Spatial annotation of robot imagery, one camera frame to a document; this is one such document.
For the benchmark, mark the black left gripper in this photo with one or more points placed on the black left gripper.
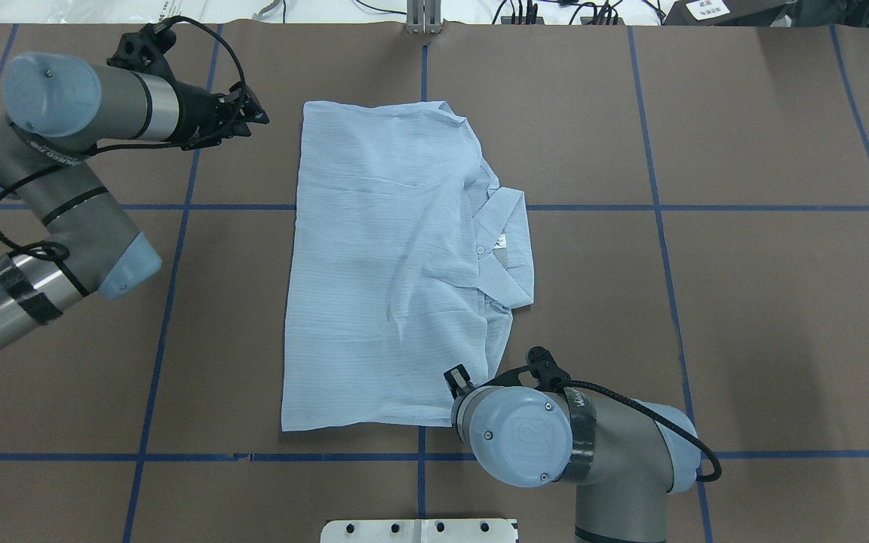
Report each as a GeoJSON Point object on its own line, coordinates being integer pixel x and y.
{"type": "Point", "coordinates": [197, 113]}

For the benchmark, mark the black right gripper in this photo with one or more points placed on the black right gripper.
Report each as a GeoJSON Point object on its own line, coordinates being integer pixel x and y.
{"type": "Point", "coordinates": [462, 389]}

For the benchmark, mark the light blue button-up shirt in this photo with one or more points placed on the light blue button-up shirt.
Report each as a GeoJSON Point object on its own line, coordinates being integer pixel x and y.
{"type": "Point", "coordinates": [409, 258]}

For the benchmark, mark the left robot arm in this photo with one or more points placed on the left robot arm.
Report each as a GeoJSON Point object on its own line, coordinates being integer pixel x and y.
{"type": "Point", "coordinates": [66, 235]}

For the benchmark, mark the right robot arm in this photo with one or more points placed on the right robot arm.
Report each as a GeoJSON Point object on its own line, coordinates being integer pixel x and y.
{"type": "Point", "coordinates": [623, 456]}

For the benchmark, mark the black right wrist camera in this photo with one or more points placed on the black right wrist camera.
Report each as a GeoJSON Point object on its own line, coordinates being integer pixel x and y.
{"type": "Point", "coordinates": [541, 365]}

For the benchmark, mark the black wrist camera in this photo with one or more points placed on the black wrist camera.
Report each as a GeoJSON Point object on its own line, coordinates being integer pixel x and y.
{"type": "Point", "coordinates": [144, 51]}
{"type": "Point", "coordinates": [541, 365]}

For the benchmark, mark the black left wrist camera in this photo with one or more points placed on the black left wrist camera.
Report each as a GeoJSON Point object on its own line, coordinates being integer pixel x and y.
{"type": "Point", "coordinates": [144, 51]}

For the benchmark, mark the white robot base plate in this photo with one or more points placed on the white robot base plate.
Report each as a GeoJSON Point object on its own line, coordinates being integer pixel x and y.
{"type": "Point", "coordinates": [422, 530]}

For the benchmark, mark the grey aluminium post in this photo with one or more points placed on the grey aluminium post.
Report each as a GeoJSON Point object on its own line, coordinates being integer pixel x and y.
{"type": "Point", "coordinates": [424, 17]}

